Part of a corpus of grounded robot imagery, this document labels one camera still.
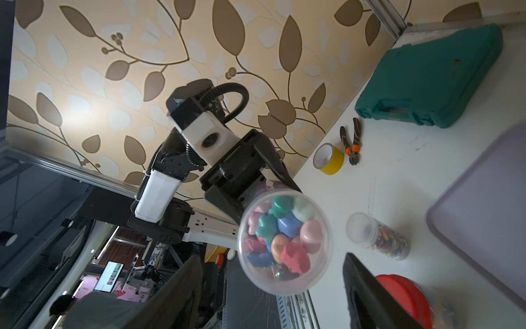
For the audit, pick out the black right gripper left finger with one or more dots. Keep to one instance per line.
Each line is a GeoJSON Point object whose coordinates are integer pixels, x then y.
{"type": "Point", "coordinates": [176, 304]}

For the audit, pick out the aluminium frame post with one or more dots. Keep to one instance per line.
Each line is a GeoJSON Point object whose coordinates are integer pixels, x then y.
{"type": "Point", "coordinates": [388, 16]}

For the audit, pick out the green plastic tool case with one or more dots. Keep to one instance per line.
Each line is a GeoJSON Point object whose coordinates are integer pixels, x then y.
{"type": "Point", "coordinates": [430, 84]}

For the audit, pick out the small clear sprinkles jar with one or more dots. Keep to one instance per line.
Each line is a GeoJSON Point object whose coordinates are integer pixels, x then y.
{"type": "Point", "coordinates": [367, 232]}

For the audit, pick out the red lid candy jar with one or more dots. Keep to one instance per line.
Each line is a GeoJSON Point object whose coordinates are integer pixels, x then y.
{"type": "Point", "coordinates": [425, 305]}

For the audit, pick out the yellow tape roll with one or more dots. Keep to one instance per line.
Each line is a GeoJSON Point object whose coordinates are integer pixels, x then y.
{"type": "Point", "coordinates": [328, 159]}

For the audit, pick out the lilac plastic tray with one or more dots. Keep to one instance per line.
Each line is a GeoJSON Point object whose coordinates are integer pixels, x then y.
{"type": "Point", "coordinates": [481, 216]}

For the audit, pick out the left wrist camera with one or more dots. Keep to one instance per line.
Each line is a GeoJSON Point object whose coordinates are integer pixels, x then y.
{"type": "Point", "coordinates": [200, 119]}

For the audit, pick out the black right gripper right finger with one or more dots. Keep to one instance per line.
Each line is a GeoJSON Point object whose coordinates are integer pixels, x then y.
{"type": "Point", "coordinates": [370, 305]}

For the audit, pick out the orange handled pliers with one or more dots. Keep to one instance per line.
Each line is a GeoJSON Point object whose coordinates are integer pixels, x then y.
{"type": "Point", "coordinates": [352, 143]}

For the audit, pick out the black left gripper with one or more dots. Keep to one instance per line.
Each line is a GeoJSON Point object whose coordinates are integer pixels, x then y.
{"type": "Point", "coordinates": [231, 184]}

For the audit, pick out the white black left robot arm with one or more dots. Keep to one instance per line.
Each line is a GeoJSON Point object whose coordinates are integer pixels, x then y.
{"type": "Point", "coordinates": [158, 214]}

